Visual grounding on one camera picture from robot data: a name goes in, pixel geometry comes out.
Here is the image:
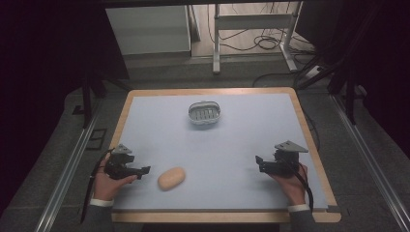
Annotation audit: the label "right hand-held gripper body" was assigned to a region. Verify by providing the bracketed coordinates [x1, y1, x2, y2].
[270, 139, 309, 178]

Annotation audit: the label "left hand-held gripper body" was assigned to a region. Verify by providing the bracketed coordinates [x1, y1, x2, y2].
[104, 143, 136, 181]

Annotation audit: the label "beige oval soap bar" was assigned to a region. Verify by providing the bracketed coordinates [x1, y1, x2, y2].
[157, 166, 187, 192]

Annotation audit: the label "grey soap dish basket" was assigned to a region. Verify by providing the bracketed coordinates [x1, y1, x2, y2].
[188, 101, 221, 126]

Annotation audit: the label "person's left hand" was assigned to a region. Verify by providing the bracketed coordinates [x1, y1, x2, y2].
[92, 155, 138, 202]

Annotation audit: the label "person's right hand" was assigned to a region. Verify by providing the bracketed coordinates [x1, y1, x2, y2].
[268, 162, 309, 206]

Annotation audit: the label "pale blue table mat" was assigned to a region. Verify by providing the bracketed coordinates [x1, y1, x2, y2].
[111, 93, 330, 212]

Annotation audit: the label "black tripod stand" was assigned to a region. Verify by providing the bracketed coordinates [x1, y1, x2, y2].
[298, 54, 368, 126]
[72, 69, 133, 130]

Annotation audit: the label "white power strip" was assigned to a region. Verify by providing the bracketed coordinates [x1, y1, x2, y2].
[304, 65, 324, 80]

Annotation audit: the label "grey cabinet panel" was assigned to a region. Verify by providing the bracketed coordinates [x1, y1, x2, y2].
[105, 5, 192, 56]

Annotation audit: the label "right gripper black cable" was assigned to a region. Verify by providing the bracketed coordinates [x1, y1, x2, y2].
[283, 158, 314, 213]

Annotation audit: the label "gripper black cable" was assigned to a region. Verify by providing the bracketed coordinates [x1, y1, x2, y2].
[79, 147, 116, 224]
[283, 158, 314, 213]

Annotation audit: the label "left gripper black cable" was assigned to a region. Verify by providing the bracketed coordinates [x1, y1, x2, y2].
[79, 147, 116, 224]

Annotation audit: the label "aluminium floor rail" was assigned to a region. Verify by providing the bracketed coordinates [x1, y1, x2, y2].
[34, 100, 104, 232]
[332, 95, 410, 232]

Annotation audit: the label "black floor cables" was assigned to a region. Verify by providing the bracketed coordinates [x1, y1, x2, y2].
[206, 2, 318, 89]

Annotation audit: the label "white metal stand frame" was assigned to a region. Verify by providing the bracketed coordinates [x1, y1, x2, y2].
[212, 1, 304, 74]

